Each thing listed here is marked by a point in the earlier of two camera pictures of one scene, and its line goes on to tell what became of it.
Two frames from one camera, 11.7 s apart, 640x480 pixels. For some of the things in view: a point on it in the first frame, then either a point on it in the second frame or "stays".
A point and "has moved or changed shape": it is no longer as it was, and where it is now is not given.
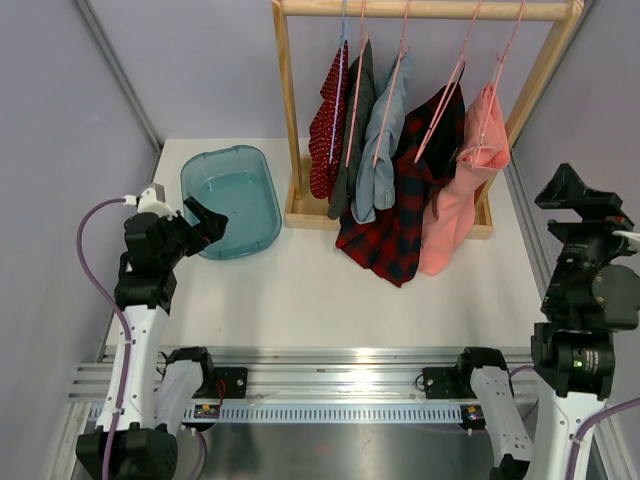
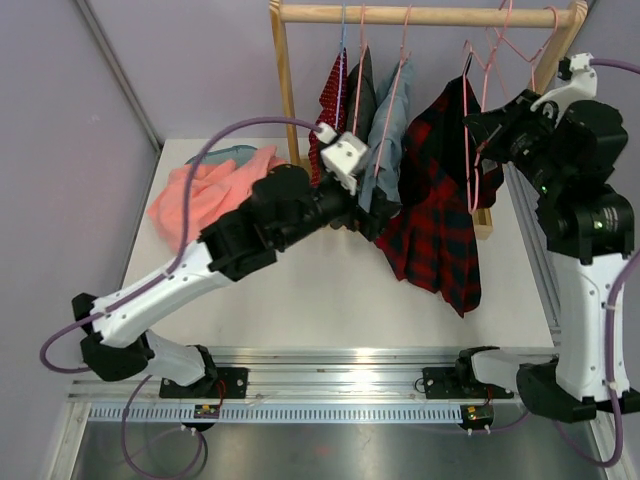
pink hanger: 451,85 → 468,50
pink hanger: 481,148 → 534,58
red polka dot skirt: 328,128 stays
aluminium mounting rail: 328,373 stays
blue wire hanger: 345,25 stays
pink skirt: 447,219 → 216,188
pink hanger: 405,47 stays
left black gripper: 210,228 → 357,218
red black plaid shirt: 427,148 has moved or changed shape
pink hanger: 363,39 stays
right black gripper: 603,214 → 519,113
